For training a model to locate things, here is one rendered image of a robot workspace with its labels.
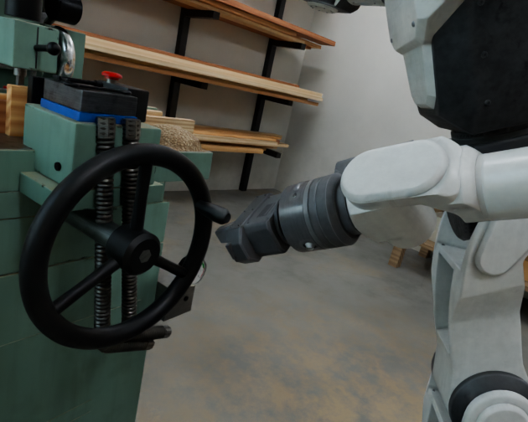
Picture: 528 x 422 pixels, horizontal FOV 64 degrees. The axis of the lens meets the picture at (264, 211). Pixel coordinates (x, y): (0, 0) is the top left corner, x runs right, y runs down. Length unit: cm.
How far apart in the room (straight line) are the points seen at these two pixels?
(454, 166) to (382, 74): 372
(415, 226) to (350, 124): 375
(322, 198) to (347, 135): 376
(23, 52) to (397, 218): 60
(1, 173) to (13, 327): 25
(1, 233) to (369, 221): 51
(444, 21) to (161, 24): 309
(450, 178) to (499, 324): 43
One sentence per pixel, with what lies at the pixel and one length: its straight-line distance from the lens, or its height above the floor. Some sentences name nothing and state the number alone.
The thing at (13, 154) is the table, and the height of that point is 89.
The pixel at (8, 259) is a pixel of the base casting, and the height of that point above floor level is 74.
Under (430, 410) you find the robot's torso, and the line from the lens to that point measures 99.
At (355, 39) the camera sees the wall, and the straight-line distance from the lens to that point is 437.
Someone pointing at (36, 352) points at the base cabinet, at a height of 55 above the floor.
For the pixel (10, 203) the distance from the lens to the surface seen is 69.
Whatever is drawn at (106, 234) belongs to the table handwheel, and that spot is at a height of 82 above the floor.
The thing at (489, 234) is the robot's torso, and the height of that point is 92.
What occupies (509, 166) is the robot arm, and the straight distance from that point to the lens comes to 43.
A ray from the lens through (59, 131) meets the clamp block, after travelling 62.
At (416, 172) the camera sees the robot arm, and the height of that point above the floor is 101.
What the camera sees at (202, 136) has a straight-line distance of 331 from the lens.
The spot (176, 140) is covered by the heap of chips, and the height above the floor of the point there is 92.
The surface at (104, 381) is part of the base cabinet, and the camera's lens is 98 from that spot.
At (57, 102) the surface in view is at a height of 97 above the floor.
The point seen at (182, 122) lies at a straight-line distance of 104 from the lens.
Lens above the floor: 105
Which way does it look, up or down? 16 degrees down
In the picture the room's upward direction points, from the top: 13 degrees clockwise
